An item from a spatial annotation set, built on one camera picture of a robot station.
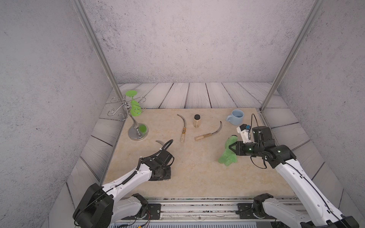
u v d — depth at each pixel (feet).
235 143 2.28
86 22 2.45
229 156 2.37
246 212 2.34
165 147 2.29
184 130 3.46
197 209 2.47
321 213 1.24
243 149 2.11
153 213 2.38
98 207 1.32
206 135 3.43
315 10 2.33
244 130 2.17
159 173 2.01
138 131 3.44
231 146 2.38
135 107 2.99
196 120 3.43
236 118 3.58
